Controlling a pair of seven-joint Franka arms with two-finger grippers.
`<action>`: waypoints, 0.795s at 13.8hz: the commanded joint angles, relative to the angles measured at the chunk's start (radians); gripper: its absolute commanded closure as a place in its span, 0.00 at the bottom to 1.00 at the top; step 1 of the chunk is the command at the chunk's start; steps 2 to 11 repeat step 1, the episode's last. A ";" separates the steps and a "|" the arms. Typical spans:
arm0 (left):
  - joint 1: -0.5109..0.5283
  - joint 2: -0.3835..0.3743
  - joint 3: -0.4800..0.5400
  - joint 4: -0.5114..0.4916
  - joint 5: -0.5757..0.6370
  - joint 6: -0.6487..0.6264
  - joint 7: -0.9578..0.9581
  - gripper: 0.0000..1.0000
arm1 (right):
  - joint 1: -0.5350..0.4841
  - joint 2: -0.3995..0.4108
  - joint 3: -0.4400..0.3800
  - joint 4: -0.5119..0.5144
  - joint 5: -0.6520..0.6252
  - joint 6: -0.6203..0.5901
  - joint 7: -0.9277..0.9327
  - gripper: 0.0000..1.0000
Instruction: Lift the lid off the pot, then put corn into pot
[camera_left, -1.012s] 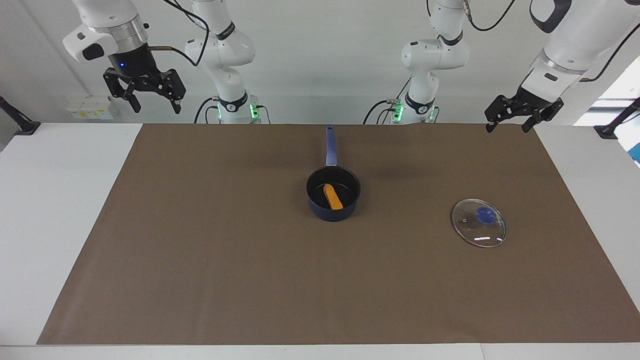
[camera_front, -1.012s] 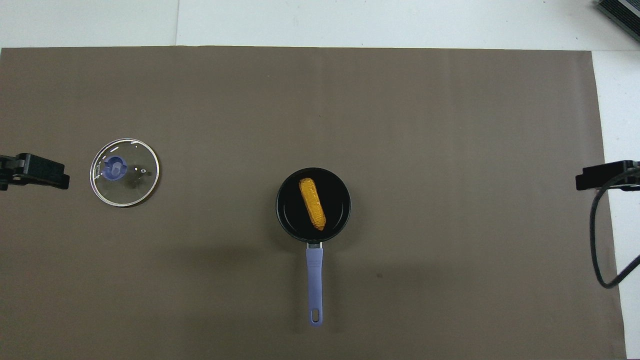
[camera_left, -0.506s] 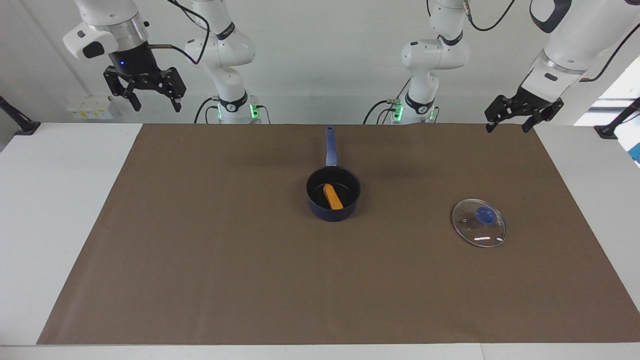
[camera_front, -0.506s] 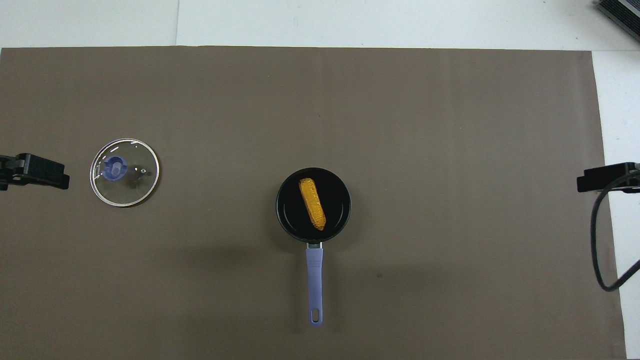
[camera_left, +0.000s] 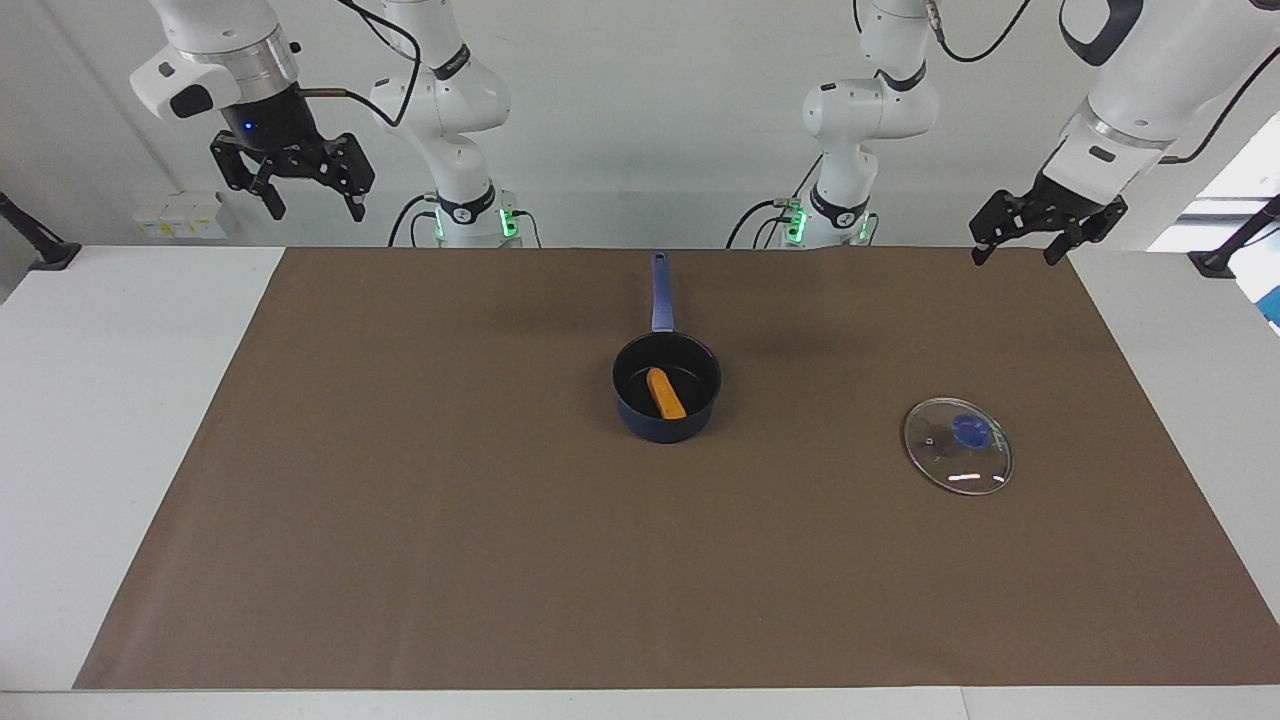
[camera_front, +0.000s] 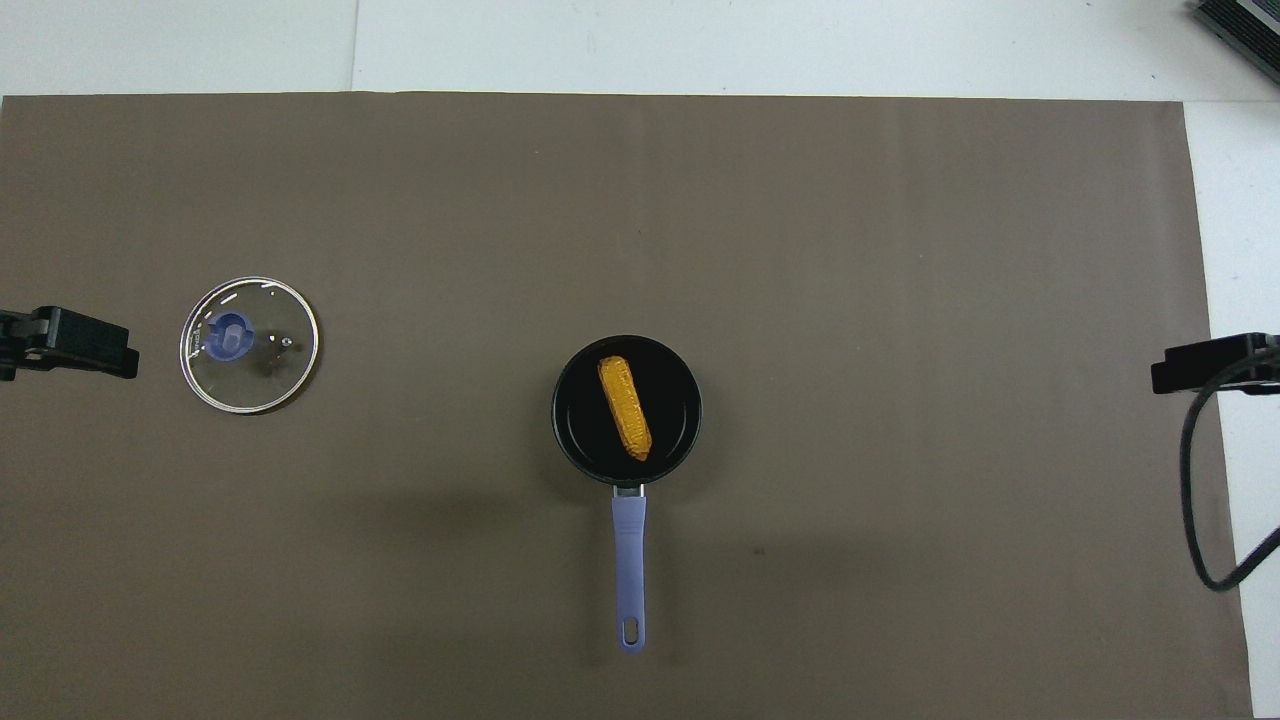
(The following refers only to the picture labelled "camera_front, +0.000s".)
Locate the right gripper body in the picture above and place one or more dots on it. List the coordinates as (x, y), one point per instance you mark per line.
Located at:
(1265, 362)

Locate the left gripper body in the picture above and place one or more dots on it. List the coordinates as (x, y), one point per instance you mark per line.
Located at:
(18, 345)

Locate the glass lid purple knob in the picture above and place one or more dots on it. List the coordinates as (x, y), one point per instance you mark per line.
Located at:
(232, 335)

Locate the yellow toy corn cob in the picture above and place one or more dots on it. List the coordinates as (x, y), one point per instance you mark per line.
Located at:
(625, 405)

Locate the dark grey ribbed device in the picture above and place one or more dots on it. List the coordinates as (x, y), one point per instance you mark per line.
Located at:
(1245, 25)

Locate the brown table mat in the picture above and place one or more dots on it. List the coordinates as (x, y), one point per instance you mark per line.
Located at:
(400, 200)

